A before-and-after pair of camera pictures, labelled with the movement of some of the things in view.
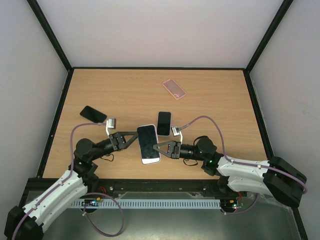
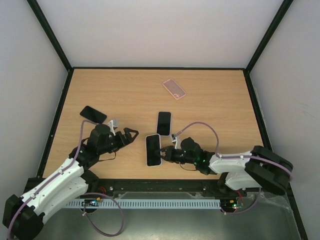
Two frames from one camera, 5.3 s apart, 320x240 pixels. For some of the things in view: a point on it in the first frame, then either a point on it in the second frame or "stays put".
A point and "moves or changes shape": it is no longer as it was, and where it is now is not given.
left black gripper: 118,141 stays put
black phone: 93,115 stays put
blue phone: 147,137 moves or changes shape
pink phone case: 177,92 stays put
